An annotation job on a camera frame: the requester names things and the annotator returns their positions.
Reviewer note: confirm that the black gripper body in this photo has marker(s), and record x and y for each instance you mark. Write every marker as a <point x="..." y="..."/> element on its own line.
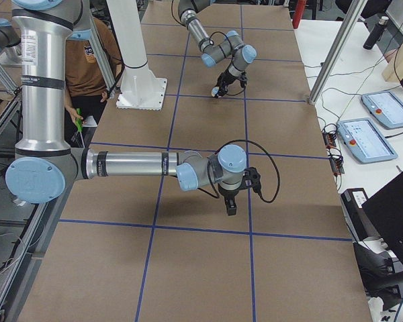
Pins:
<point x="226" y="81"/>

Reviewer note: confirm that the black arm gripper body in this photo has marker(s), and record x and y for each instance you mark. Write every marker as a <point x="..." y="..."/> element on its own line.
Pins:
<point x="229" y="195"/>

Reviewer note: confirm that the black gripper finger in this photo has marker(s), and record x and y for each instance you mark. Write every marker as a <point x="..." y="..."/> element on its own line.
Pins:
<point x="231" y="207"/>
<point x="222" y="89"/>

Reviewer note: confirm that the red cylinder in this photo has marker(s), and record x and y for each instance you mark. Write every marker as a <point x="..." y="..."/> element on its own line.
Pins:
<point x="299" y="10"/>

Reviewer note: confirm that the orange black connector board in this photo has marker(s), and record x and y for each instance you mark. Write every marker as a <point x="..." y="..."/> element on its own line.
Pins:
<point x="335" y="157"/>

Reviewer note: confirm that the black white device box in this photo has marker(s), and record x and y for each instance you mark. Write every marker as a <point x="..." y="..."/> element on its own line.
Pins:
<point x="360" y="226"/>

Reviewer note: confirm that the person in brown shirt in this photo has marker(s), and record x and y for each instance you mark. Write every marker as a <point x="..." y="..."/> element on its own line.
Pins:
<point x="86" y="92"/>

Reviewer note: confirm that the near blue teach pendant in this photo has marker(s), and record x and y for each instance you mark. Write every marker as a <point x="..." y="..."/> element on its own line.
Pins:
<point x="365" y="141"/>

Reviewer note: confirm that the blue teach pendant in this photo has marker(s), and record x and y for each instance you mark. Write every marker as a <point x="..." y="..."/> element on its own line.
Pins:
<point x="365" y="141"/>
<point x="386" y="107"/>

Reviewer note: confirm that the black water bottle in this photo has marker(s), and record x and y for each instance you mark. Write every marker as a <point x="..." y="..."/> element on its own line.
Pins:
<point x="376" y="33"/>

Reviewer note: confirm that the far blue teach pendant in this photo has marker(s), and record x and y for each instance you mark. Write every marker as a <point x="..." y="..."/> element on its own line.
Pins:
<point x="386" y="107"/>

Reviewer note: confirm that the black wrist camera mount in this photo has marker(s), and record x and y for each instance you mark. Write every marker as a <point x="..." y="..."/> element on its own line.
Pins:
<point x="243" y="80"/>
<point x="253" y="180"/>

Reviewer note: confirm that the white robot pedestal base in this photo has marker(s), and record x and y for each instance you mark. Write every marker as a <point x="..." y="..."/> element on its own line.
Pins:
<point x="140" y="88"/>

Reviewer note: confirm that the aluminium camera post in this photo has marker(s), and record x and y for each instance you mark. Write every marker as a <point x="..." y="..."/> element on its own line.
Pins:
<point x="353" y="14"/>

